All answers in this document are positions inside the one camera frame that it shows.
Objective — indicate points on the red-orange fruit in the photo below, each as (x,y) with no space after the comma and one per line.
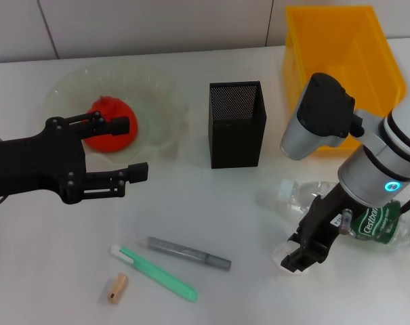
(123,139)

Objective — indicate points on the white paper ball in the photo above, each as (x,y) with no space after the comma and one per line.
(277,254)

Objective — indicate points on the clear water bottle green label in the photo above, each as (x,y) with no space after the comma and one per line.
(372,227)

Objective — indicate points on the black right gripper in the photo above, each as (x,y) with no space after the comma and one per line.
(321,220)

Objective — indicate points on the black mesh pen holder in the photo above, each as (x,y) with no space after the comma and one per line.
(235,142)

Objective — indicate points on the yellow plastic bin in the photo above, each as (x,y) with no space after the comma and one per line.
(326,47)

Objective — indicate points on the green pen white tip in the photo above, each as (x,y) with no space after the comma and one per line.
(157,274)

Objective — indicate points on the grey marker pen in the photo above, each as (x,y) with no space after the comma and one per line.
(187,252)

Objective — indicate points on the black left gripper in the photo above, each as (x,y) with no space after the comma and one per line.
(32,166)

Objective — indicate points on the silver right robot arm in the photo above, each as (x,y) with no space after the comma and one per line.
(384,159)

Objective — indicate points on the small tan cylinder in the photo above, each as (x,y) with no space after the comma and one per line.
(117,287)

